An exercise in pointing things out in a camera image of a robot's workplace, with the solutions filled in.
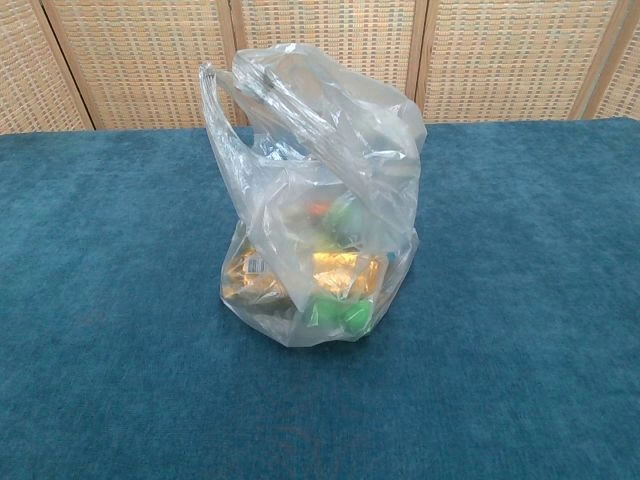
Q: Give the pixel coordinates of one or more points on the light blue snack packet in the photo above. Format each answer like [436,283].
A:
[391,256]

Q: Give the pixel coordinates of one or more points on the clear plastic shopping bag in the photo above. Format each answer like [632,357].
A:
[300,150]

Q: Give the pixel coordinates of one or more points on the blue velvet tablecloth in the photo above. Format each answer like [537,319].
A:
[100,300]

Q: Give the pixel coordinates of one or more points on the gold foil snack box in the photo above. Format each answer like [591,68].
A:
[340,280]

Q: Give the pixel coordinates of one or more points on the woven rattan folding screen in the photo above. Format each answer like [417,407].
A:
[150,60]

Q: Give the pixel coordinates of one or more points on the orange snack item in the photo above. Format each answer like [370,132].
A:
[317,206]

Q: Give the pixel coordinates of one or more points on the large green snack packet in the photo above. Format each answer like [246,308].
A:
[350,315]

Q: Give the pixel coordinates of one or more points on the small green snack packet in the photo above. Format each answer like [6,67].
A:
[345,215]

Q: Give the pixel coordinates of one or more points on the gold snack packet with label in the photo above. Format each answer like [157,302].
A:
[245,285]

